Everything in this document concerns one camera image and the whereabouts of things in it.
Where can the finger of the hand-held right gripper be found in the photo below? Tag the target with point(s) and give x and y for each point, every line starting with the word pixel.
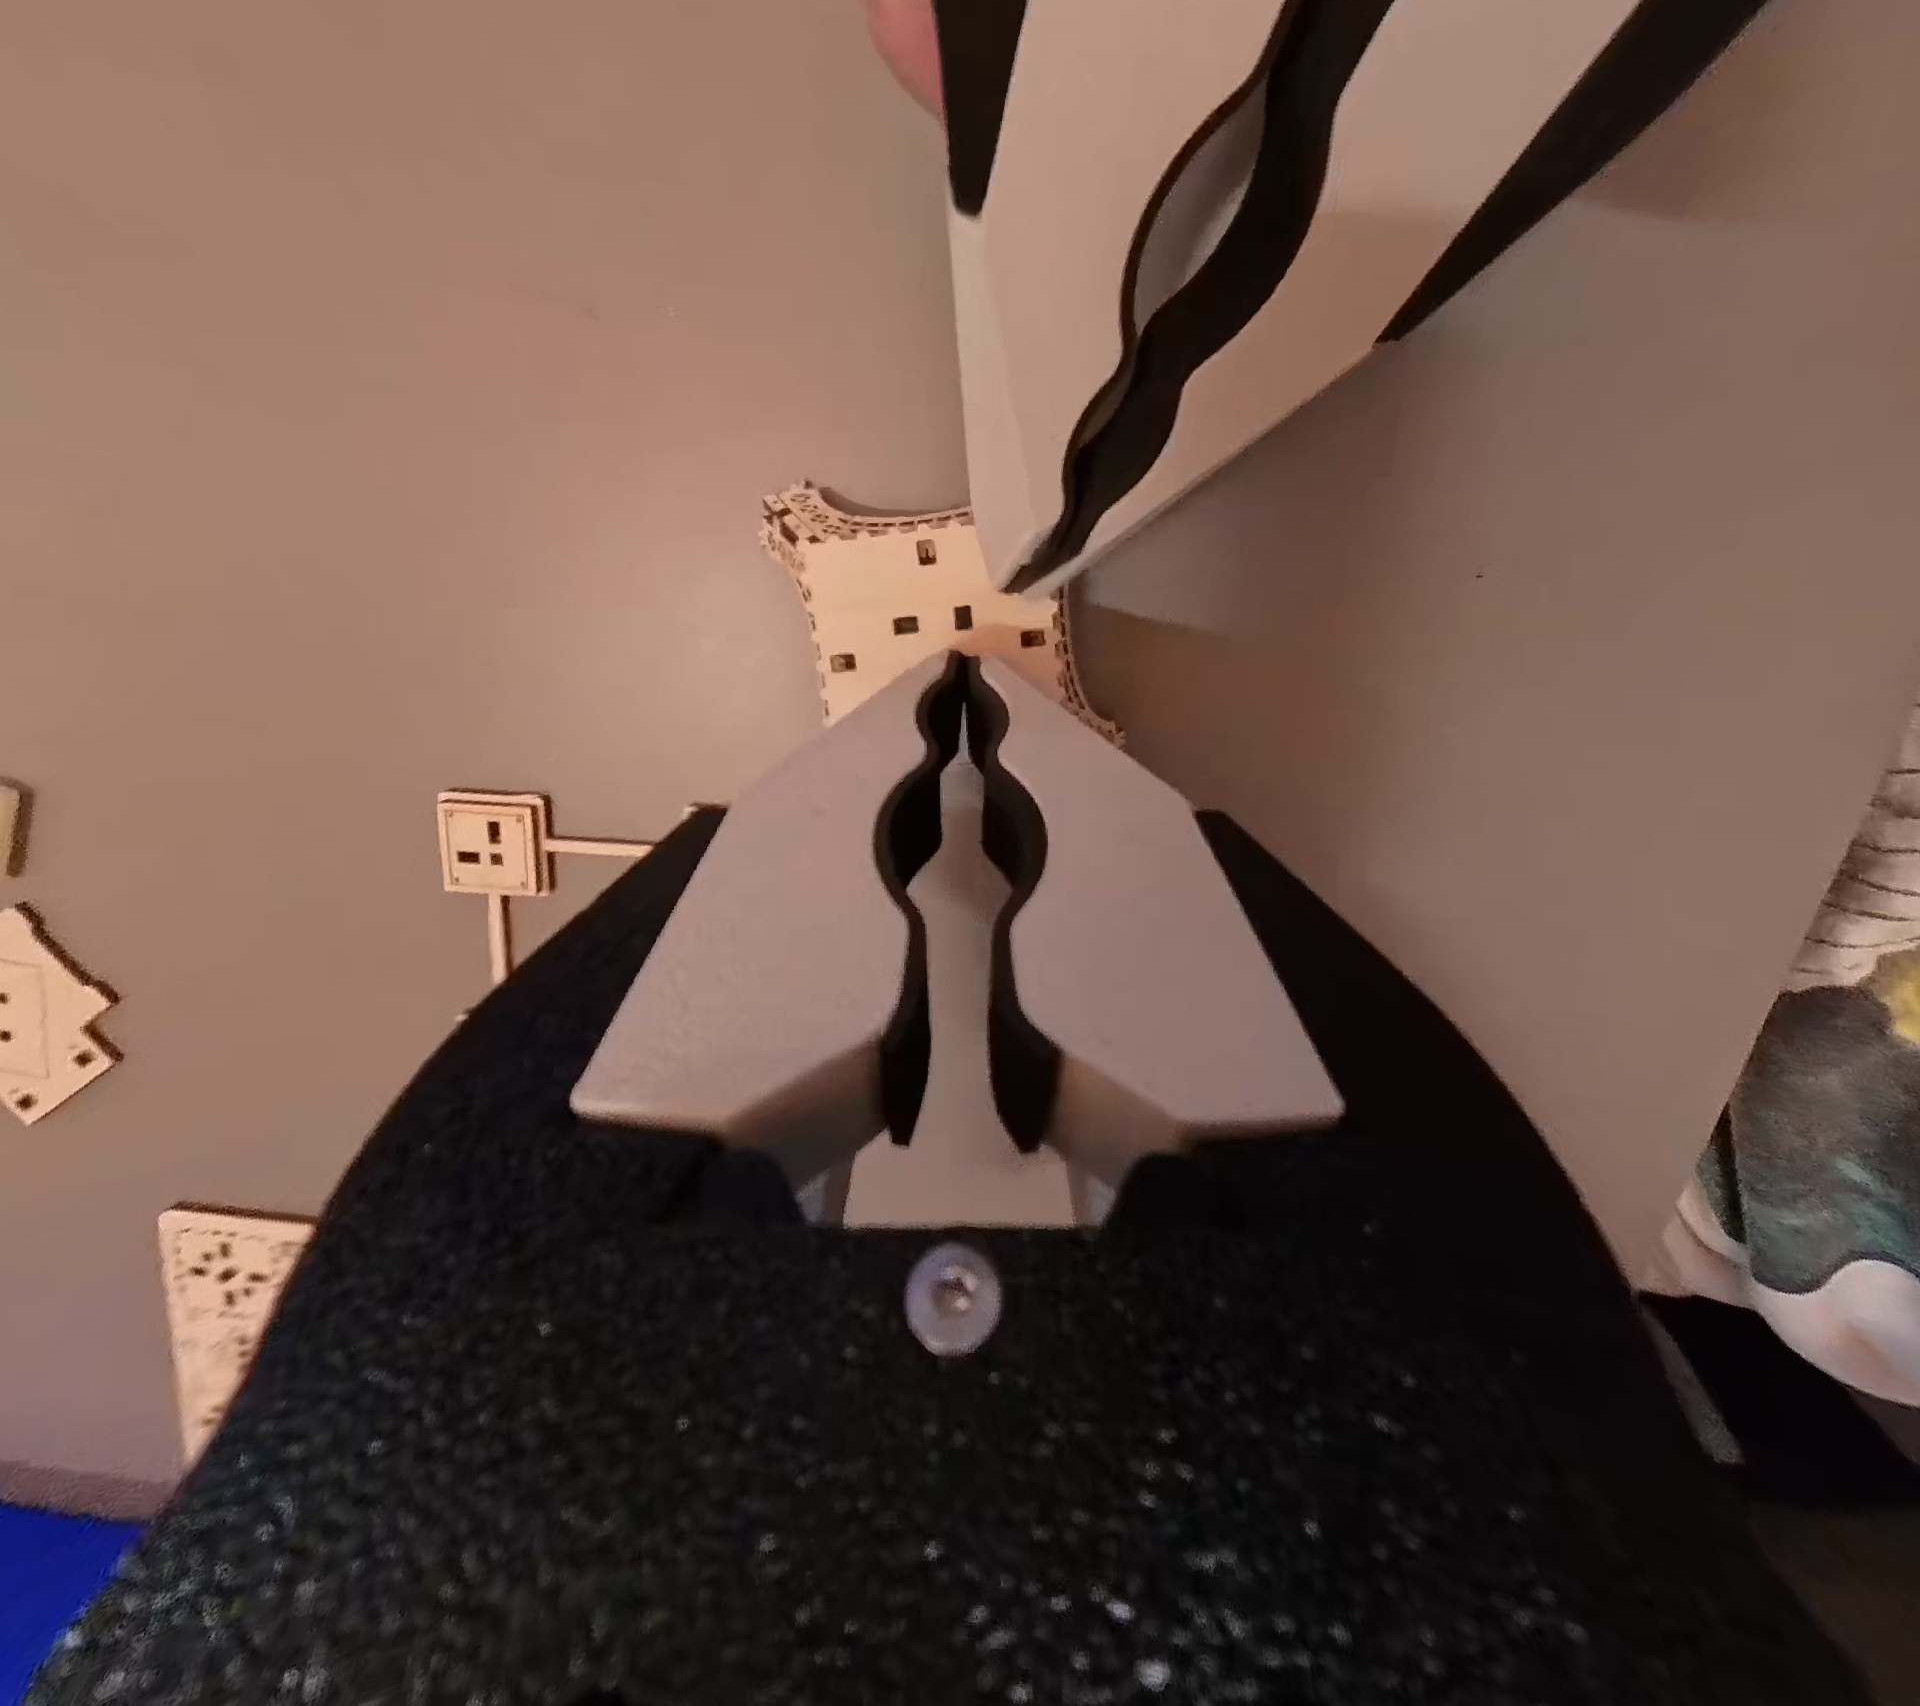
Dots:
pixel 1141 11
pixel 1441 161

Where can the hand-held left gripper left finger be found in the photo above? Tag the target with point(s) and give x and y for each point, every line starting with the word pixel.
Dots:
pixel 750 986

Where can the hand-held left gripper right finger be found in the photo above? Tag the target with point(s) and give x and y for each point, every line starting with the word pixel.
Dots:
pixel 1171 986

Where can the wooden tower base model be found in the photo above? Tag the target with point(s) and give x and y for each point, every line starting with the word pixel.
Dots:
pixel 885 596

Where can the wooden parts sheet with arches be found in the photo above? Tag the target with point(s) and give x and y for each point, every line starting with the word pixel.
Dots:
pixel 211 1376

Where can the person's patterned clothing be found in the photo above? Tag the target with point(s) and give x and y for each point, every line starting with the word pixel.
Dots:
pixel 1830 1137

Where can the wooden cross-shaped plate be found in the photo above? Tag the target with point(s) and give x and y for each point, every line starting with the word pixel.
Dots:
pixel 68 971

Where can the small pale wax stick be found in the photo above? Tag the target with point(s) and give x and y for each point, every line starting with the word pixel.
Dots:
pixel 12 829

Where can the blue plastic bin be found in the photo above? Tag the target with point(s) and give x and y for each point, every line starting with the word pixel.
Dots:
pixel 61 1600

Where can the wooden four-square connector frame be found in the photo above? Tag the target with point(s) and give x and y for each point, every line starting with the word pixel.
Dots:
pixel 458 874

